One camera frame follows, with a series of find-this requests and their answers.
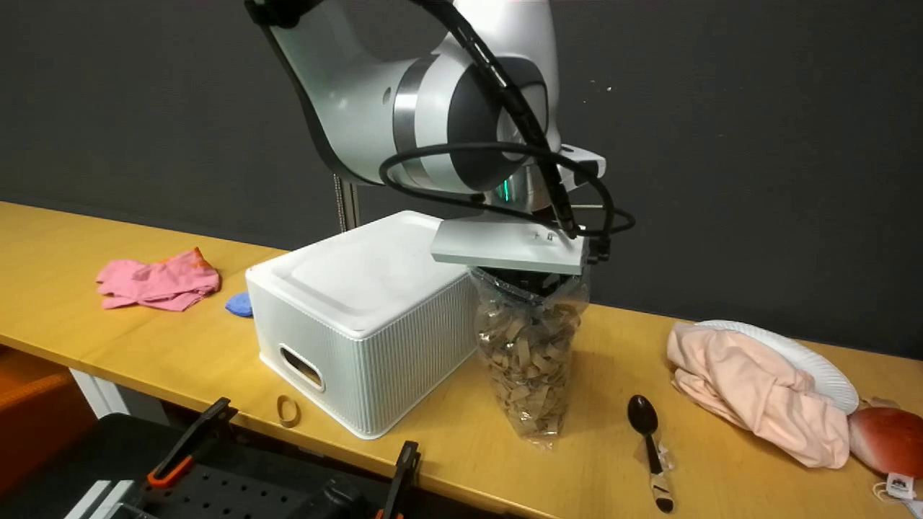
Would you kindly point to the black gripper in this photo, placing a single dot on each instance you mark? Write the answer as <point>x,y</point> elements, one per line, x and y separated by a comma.
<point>523,283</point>

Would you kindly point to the clear bag of rubber bands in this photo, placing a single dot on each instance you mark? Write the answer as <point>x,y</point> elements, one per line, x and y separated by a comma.
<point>527,351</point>

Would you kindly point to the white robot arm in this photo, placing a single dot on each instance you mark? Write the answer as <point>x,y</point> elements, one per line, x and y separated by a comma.
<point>469,121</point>

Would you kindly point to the white plastic storage box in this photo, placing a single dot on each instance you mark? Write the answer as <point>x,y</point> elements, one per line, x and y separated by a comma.
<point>364,325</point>

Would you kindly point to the pink rubber gloves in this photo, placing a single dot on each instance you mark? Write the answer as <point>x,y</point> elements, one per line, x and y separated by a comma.
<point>165,286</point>

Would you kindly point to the black plastic spoon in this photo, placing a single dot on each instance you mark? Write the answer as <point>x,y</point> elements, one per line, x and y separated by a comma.
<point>645,421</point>

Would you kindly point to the black orange clamp far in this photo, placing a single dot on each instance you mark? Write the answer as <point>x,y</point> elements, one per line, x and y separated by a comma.
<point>403,480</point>

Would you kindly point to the black orange clamp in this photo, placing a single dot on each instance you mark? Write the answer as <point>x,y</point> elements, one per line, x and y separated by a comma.
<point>185,450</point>
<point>403,480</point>

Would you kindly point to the peach cloth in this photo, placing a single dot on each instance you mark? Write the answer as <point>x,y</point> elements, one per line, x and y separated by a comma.
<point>758,391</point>

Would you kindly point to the blue sponge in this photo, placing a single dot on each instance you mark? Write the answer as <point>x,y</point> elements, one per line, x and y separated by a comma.
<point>240,306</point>

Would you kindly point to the white plate under cloth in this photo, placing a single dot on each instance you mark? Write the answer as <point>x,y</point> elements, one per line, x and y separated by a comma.
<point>826,375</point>

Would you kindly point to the red round object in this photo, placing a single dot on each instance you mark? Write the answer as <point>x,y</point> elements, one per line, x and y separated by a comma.
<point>886,440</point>

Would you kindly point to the black orange clamp near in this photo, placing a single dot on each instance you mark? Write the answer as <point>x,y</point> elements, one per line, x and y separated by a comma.
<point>185,450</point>

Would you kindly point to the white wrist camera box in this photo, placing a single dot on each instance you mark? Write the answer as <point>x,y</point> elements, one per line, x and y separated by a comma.
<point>510,247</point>

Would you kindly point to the metal slotted rail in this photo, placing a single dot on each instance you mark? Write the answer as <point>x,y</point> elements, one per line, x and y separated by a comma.
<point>348,204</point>

